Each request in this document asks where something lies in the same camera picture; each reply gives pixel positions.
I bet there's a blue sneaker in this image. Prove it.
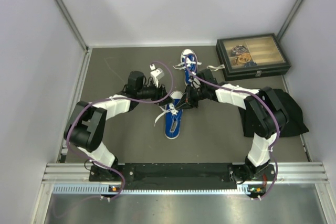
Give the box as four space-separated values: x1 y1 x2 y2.
173 49 202 85
154 91 183 140

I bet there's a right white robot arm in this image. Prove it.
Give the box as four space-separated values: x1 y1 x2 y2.
175 69 289 180

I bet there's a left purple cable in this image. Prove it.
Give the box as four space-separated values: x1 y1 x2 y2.
65 61 174 199

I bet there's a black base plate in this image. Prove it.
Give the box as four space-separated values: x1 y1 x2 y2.
89 162 276 190

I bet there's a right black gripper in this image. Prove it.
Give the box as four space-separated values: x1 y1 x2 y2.
175 84 207 111

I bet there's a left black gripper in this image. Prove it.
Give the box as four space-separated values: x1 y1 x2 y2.
137 78 174 106

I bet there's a purple cable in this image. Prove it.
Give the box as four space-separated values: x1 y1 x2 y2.
65 61 174 199
184 54 282 200

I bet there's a black cloth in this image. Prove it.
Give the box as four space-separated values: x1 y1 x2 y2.
238 89 309 137

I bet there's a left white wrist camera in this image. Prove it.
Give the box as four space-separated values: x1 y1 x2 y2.
150 64 164 88

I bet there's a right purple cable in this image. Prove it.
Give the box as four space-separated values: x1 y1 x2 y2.
184 54 282 200

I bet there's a grey slotted cable duct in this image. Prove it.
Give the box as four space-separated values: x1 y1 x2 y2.
52 184 251 195

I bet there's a black glass-lid jewelry box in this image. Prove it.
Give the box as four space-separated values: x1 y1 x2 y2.
216 33 291 81

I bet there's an aluminium frame rail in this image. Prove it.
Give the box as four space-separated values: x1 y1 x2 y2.
43 162 328 184

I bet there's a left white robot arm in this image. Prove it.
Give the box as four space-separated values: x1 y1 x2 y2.
64 68 173 182

